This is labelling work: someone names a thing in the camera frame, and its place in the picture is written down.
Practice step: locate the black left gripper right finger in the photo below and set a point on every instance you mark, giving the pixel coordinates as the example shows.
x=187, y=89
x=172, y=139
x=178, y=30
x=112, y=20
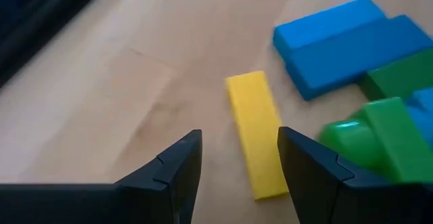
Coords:
x=331, y=197

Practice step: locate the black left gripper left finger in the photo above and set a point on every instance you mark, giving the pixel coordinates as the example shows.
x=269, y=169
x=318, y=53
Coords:
x=152, y=197

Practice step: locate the yellow block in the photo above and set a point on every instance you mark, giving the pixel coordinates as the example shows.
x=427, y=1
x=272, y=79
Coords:
x=257, y=132

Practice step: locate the large blue stud brick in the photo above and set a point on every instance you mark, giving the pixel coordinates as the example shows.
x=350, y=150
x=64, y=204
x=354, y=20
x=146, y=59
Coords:
x=423, y=109

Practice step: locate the green block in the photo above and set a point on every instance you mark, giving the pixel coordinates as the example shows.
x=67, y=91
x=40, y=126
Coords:
x=402, y=76

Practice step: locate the thick blue block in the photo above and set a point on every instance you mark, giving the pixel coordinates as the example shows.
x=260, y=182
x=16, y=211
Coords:
x=355, y=58

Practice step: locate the black metal table frame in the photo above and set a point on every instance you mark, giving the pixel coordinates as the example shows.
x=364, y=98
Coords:
x=40, y=24

